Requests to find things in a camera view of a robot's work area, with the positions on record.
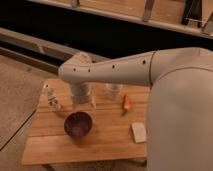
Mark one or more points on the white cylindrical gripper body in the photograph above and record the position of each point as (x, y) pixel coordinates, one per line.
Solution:
(81, 93)

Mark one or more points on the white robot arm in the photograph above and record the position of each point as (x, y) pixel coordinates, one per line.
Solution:
(179, 116)

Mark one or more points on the white sponge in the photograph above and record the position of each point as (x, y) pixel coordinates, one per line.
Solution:
(139, 132)

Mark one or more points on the purple bowl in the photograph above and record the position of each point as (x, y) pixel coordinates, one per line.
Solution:
(78, 124)

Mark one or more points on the clear plastic cup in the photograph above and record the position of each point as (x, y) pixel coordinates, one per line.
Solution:
(113, 90)

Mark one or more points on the orange toy carrot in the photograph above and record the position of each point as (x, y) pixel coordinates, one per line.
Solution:
(125, 105)

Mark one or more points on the wooden table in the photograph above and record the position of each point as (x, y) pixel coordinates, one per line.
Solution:
(110, 138)

